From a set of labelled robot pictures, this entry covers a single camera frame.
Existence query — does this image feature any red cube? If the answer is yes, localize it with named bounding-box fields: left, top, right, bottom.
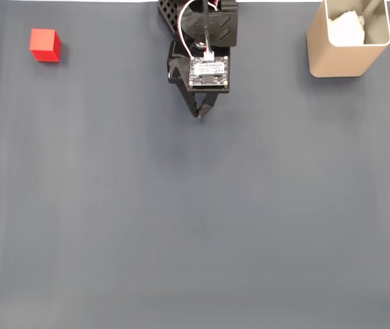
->
left=29, top=28, right=62, bottom=64

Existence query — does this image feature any beige rectangular box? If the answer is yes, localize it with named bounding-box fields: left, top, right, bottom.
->
left=306, top=0, right=390, bottom=78

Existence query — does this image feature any grey blue table mat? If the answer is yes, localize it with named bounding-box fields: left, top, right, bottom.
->
left=0, top=1, right=390, bottom=329

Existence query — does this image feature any white crumpled paper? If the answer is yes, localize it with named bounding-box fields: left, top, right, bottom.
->
left=328, top=10, right=367, bottom=46

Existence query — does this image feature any white red motor cable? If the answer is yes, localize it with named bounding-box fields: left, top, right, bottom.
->
left=177, top=0, right=202, bottom=59

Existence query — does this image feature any white camera circuit board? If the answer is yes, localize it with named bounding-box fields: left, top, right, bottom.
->
left=188, top=56, right=232, bottom=89

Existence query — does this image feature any black camera cable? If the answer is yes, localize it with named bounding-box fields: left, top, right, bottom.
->
left=201, top=0, right=217, bottom=62

